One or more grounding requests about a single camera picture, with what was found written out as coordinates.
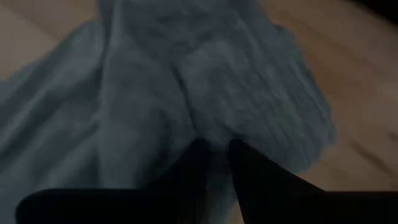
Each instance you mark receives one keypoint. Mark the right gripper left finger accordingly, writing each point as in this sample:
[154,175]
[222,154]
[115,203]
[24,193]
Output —
[189,171]

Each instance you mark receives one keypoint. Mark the light grey garment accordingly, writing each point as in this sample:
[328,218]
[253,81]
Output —
[155,93]

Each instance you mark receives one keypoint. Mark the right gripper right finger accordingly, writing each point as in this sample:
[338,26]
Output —
[258,174]

